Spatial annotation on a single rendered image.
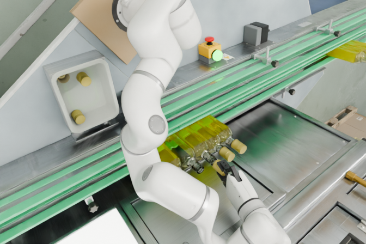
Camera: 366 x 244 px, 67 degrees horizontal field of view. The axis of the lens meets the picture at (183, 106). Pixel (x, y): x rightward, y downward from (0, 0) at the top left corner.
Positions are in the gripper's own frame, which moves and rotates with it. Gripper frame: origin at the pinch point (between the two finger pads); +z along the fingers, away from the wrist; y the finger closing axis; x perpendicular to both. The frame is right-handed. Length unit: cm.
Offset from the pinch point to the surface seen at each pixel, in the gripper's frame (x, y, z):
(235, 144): -8.7, 1.2, 7.8
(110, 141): 31.1, 4.9, 23.7
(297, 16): -81, 19, 66
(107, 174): 35.2, -4.3, 18.2
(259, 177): -15.6, -11.7, 1.1
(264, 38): -47, 19, 49
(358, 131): -338, -229, 168
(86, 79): 33, 27, 30
